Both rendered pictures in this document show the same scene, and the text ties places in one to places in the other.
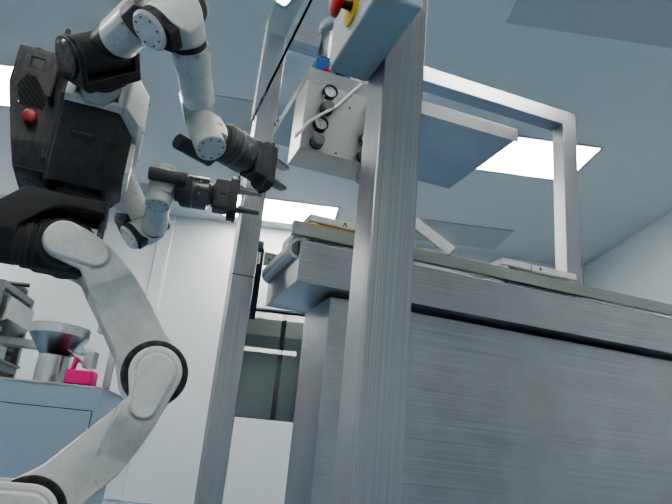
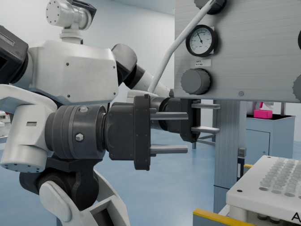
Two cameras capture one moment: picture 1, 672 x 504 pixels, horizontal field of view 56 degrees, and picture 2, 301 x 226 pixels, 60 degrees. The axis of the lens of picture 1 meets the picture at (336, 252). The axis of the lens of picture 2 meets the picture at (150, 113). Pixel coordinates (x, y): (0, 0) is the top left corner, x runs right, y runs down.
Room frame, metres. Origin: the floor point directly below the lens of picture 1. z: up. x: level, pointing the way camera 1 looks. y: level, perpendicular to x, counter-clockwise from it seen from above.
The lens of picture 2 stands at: (1.12, -0.16, 1.16)
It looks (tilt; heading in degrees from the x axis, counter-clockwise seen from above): 7 degrees down; 54
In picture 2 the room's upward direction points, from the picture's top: straight up
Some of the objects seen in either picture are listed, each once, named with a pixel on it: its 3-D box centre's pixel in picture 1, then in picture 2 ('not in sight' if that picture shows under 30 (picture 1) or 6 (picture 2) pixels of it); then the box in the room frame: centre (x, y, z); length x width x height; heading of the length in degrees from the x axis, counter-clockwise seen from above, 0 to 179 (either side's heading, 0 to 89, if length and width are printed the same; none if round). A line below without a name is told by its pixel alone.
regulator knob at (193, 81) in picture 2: (317, 138); (195, 77); (1.35, 0.07, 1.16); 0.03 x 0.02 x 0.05; 109
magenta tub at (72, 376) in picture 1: (80, 378); (263, 114); (3.82, 1.42, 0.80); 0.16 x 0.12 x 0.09; 94
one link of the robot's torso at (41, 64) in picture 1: (77, 130); (60, 91); (1.37, 0.65, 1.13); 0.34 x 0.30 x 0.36; 18
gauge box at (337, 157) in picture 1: (338, 132); (270, 19); (1.44, 0.02, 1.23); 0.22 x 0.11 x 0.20; 109
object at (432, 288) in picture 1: (502, 318); not in sight; (1.74, -0.49, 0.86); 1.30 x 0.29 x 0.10; 109
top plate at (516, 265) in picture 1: (513, 279); not in sight; (1.75, -0.52, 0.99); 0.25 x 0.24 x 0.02; 19
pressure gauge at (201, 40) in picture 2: (320, 124); (201, 41); (1.36, 0.07, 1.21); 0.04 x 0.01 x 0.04; 109
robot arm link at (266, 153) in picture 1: (250, 157); (113, 132); (1.32, 0.22, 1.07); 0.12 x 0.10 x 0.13; 141
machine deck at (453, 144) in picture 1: (388, 137); not in sight; (1.63, -0.12, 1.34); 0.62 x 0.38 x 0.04; 109
